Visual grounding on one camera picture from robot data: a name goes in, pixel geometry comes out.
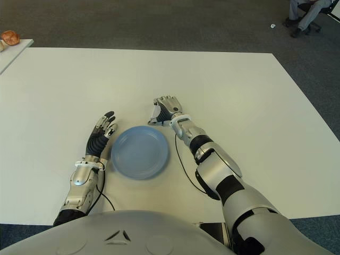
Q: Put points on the red-brown round fruit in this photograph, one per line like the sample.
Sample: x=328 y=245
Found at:
x=10 y=38

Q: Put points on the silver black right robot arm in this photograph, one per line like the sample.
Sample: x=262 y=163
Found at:
x=225 y=172

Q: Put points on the white square charger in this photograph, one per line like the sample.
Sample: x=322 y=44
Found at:
x=156 y=112

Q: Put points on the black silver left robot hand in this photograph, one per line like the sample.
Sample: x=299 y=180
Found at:
x=95 y=142

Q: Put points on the white side table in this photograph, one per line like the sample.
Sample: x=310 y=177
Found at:
x=12 y=54

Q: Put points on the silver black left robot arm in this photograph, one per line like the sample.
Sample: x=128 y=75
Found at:
x=79 y=188

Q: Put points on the silver robot torso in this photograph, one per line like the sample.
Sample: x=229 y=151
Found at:
x=106 y=231

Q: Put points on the seated person in grey trousers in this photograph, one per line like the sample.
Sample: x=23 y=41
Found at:
x=305 y=16

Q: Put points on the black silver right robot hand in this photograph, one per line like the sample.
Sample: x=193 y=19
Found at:
x=170 y=107

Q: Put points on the blue round plate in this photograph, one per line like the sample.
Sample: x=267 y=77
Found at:
x=139 y=154

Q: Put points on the beige round fruit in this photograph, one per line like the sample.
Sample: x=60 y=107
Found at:
x=2 y=45

